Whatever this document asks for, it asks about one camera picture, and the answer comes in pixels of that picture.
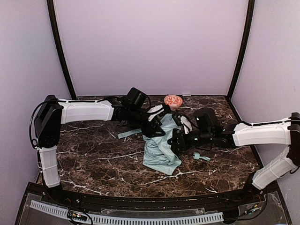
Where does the mint green folding umbrella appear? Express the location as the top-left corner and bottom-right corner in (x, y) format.
(117, 113), (211, 175)

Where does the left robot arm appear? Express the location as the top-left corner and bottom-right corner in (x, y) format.
(29, 88), (170, 188)

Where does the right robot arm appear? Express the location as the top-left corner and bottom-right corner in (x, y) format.
(168, 108), (300, 194)

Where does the red patterned white bowl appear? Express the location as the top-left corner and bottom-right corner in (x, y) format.
(164, 95), (183, 110)

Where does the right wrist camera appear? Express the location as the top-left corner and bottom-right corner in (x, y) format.
(178, 115), (193, 135)

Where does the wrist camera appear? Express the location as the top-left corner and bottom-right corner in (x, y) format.
(147, 104), (170, 122)
(178, 115), (193, 135)

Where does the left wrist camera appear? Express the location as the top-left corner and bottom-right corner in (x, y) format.
(147, 104), (170, 122)

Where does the black front rail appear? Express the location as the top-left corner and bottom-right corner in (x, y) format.
(25, 182), (279, 213)

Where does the white slotted cable duct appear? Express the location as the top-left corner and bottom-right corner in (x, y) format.
(29, 200), (224, 225)

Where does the black corner post right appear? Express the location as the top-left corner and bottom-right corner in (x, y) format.
(227, 0), (255, 100)

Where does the black corner post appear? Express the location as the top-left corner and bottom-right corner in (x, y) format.
(46, 0), (77, 100)
(227, 0), (255, 100)

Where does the black corner post left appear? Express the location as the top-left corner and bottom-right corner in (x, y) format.
(46, 0), (77, 100)

